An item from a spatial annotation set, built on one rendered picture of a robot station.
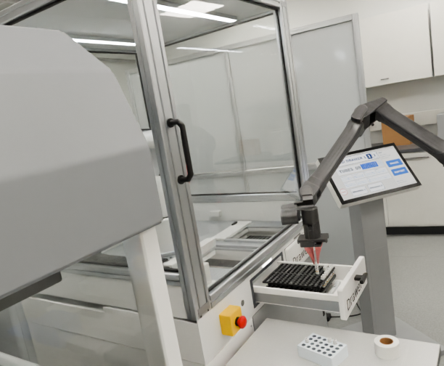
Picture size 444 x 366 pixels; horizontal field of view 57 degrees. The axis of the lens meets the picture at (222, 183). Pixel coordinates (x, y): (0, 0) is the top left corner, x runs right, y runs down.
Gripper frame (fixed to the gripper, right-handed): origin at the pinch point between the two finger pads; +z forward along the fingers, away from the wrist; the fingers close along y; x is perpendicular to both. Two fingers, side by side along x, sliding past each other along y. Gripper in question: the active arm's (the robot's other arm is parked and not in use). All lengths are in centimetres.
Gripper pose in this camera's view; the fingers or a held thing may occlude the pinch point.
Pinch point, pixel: (315, 261)
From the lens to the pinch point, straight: 150.8
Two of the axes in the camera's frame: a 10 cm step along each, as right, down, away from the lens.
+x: -3.3, 2.1, -9.2
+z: 1.6, 9.7, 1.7
